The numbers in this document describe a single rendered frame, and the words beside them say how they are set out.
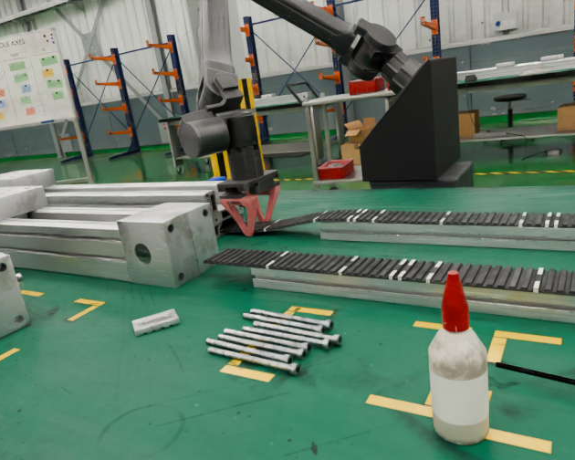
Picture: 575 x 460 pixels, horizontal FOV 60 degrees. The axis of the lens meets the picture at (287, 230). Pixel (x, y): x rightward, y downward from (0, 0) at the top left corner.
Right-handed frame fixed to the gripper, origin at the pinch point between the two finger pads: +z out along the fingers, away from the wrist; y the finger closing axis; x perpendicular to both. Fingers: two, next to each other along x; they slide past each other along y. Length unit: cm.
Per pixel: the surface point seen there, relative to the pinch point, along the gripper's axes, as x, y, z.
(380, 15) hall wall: -249, -746, -98
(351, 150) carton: -191, -459, 63
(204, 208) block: 3.0, 15.5, -8.0
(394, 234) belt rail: 26.1, 1.7, 0.0
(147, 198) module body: -20.2, 5.1, -6.9
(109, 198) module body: -31.1, 5.1, -7.0
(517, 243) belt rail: 42.8, 2.4, 0.6
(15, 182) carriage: -63, 4, -11
